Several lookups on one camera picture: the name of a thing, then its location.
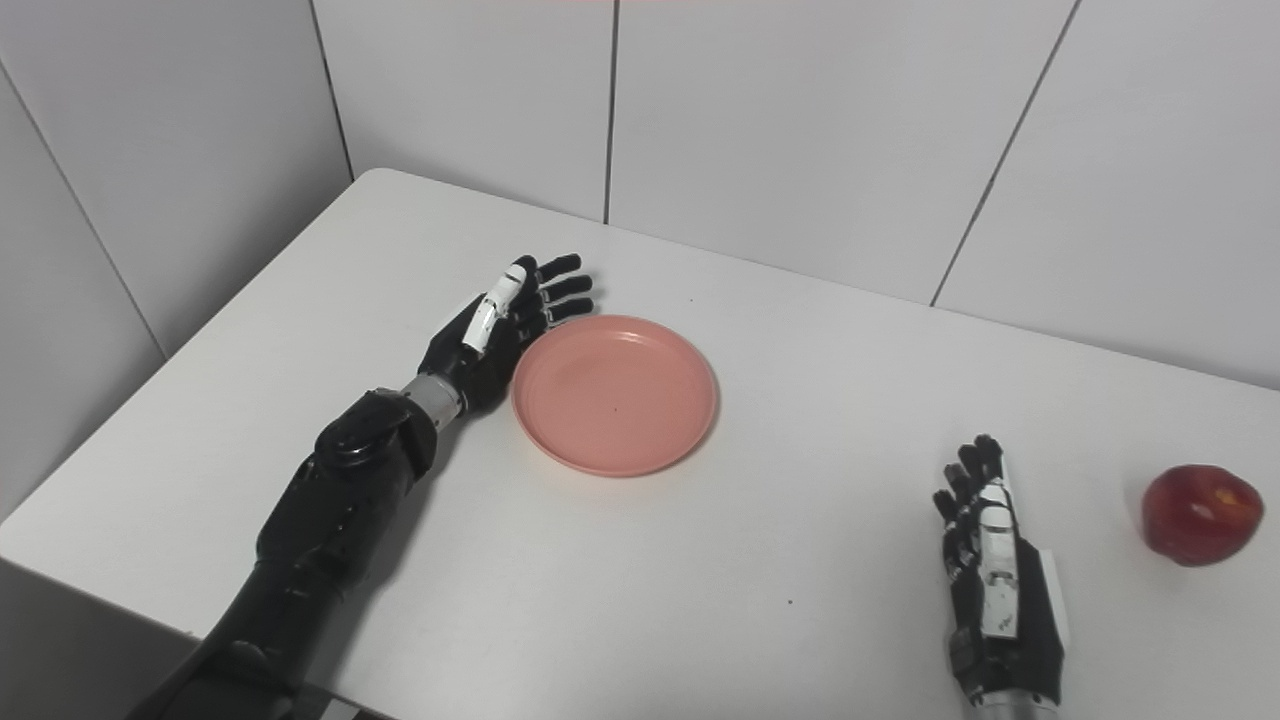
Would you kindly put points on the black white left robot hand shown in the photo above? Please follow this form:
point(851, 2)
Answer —
point(480, 365)

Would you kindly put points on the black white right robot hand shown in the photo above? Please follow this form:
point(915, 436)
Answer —
point(1035, 650)

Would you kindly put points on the pink round plate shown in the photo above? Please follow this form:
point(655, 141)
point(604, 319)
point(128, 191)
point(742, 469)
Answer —
point(615, 395)

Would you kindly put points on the red apple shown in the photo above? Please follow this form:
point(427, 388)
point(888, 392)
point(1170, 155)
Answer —
point(1200, 515)

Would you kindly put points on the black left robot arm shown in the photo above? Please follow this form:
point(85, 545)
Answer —
point(330, 510)

